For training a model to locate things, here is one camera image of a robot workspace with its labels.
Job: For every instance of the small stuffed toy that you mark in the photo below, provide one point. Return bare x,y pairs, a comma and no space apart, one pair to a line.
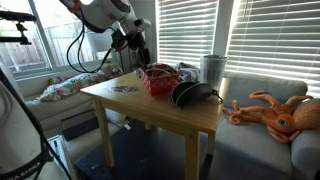
113,70

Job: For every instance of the orange octopus plush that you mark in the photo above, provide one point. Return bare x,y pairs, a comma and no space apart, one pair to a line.
280,116

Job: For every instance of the wooden table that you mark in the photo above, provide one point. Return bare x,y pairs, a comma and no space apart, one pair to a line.
150,106

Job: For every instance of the wide white window blind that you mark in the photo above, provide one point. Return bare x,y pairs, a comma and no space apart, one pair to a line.
276,40

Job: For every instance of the dark blue rug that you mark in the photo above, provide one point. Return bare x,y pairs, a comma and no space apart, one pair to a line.
140,156

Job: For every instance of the white metal stand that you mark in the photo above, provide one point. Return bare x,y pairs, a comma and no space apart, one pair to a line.
61,150

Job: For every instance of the white planter box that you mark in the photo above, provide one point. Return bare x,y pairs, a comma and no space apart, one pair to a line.
100,41

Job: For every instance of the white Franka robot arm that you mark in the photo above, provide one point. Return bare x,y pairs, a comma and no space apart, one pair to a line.
16,133

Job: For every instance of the red patterned box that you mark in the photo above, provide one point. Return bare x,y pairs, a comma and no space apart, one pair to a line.
160,85

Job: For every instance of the crumpled grey cloth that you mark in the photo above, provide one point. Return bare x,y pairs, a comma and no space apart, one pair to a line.
188,70

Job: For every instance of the black camera on mount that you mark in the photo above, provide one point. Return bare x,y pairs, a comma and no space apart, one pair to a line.
21,28

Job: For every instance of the floral pillow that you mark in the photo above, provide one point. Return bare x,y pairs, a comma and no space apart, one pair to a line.
71,85

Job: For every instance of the white cushioned bench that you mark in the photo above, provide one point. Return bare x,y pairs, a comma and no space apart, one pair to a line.
50,110

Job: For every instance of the dark flat box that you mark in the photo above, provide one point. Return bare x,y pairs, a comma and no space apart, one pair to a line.
80,128

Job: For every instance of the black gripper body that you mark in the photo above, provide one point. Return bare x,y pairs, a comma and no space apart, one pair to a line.
139,43

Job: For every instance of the narrow white window blind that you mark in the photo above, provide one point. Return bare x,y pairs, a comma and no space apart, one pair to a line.
186,30

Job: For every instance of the grey sofa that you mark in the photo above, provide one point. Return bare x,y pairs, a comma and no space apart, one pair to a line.
246,146

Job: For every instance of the black open glasses case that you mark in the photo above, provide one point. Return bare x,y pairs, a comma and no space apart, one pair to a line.
191,93

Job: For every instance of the clear plastic tumbler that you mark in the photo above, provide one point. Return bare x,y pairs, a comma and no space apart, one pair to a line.
213,71

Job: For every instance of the white framed glass window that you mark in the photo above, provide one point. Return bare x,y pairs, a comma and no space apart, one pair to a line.
43,43

